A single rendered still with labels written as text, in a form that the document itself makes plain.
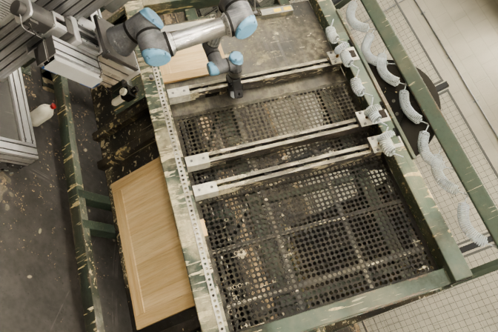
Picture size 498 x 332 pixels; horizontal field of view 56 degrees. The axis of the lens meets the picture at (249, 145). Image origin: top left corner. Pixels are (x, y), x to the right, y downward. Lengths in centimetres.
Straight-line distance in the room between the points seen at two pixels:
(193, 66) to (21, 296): 156
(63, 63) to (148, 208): 113
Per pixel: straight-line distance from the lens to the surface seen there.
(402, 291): 247
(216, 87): 275
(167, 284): 270
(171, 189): 246
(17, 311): 267
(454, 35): 780
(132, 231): 290
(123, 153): 303
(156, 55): 211
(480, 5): 797
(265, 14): 319
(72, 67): 210
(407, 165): 268
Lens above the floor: 202
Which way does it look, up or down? 18 degrees down
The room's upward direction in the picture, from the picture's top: 62 degrees clockwise
